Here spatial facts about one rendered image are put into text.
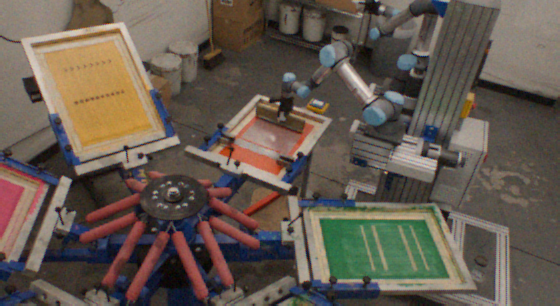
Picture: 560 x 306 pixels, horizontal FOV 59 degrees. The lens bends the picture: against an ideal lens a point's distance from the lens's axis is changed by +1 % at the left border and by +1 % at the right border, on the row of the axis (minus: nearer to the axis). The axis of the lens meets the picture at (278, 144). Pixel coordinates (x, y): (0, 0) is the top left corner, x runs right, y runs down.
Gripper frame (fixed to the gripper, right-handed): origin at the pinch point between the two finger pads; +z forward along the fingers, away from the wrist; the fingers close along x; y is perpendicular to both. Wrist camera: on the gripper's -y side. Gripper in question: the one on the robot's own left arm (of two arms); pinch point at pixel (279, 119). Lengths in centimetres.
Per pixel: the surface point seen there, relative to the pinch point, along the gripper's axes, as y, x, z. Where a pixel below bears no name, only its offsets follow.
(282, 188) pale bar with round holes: 32, -66, -5
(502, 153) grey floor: 167, 201, 94
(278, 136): 5.5, -12.5, 4.6
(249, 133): -12.4, -19.8, 5.2
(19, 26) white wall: -199, -25, -14
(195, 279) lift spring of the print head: 27, -148, -16
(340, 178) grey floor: 37, 80, 99
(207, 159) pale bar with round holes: -17, -66, -3
